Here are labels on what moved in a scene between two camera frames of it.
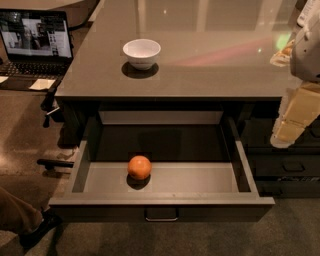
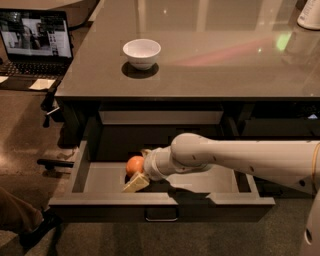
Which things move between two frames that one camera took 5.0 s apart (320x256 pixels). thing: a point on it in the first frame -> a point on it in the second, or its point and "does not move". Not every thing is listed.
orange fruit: [139, 167] does not move
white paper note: [41, 84] does not move
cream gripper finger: [299, 107] -> [137, 182]
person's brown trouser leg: [17, 215] does not move
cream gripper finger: [283, 56] -> [146, 152]
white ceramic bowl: [142, 53] does not move
